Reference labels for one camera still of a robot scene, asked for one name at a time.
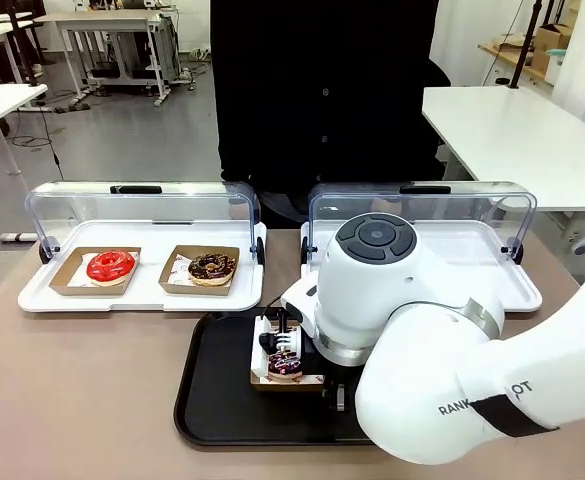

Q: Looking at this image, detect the wooden workbench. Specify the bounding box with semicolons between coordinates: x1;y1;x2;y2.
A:
478;34;561;86

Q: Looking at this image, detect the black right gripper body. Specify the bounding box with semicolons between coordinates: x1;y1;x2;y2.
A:
304;344;366;409

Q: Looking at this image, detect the black floor cable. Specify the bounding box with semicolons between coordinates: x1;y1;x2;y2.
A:
11;97;66;181

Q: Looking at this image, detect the black stand pole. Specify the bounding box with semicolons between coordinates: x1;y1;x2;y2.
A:
507;0;544;90

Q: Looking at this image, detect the chocolate donut with pink sprinkles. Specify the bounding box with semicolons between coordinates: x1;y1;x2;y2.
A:
267;349;303;384

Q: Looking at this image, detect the grey equipment cabinet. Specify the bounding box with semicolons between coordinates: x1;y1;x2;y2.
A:
154;7;183;84

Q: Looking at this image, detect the beige top desk white frame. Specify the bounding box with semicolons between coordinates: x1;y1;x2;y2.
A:
34;8;171;107

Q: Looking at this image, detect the black camera cable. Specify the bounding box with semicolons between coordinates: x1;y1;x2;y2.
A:
259;294;293;321

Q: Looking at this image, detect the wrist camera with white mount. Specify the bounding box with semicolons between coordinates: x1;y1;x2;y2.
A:
258;309;304;357

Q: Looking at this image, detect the brown cardboard donut tray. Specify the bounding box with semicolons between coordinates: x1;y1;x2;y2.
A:
249;315;326;393
158;244;241;297
49;246;142;297

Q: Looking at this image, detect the clear display case lid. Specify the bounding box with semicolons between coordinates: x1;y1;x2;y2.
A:
24;180;263;265
306;180;538;264

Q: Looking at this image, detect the red glazed donut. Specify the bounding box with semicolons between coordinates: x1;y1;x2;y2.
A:
86;249;138;288

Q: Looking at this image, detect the white display case base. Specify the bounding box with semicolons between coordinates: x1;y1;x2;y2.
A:
17;219;266;314
300;219;543;314

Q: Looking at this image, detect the large white table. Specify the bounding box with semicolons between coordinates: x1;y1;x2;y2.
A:
421;84;585;256

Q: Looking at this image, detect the person in black shirt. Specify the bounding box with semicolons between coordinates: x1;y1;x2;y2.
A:
209;0;453;224

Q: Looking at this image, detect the chocolate donut with nut crumbs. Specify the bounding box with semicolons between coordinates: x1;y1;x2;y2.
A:
187;252;238;287

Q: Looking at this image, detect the brown cardboard box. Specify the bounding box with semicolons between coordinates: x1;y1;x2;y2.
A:
531;22;576;71

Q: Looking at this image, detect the black serving tray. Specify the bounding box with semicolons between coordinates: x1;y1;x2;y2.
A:
173;312;378;447

